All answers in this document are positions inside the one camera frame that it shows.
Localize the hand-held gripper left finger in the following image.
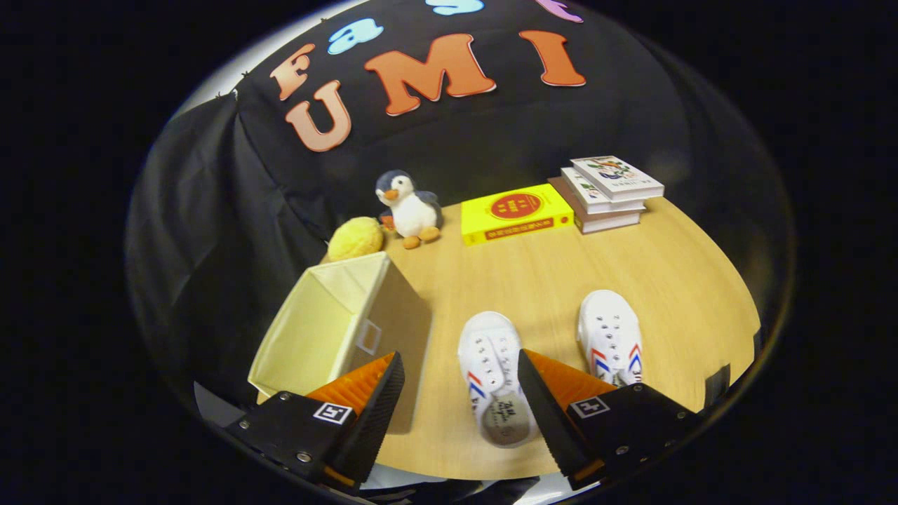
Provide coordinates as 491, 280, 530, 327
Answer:
223, 351, 406, 494

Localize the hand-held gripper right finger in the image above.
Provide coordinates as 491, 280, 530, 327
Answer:
517, 349, 704, 492

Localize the white shoe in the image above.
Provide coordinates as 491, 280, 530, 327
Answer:
457, 311, 541, 450
577, 289, 644, 389

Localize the beige fabric storage box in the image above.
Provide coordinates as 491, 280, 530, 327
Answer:
247, 251, 434, 434

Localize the yellow round plush toy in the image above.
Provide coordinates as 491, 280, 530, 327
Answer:
327, 216, 385, 262

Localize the brown cover book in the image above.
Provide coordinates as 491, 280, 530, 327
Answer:
547, 176, 643, 235

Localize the penguin plush toy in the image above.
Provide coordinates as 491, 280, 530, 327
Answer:
374, 169, 444, 250

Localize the yellow book with red label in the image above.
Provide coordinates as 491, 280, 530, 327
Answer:
460, 183, 576, 247

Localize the white book with green print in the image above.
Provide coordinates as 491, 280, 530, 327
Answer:
560, 167, 648, 215

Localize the black backdrop cloth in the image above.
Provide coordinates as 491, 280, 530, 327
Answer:
126, 0, 797, 422

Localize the row of small black clips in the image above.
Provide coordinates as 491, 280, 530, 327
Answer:
214, 69, 252, 99

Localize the dark grey bracket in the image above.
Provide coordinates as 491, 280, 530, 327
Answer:
704, 363, 732, 408

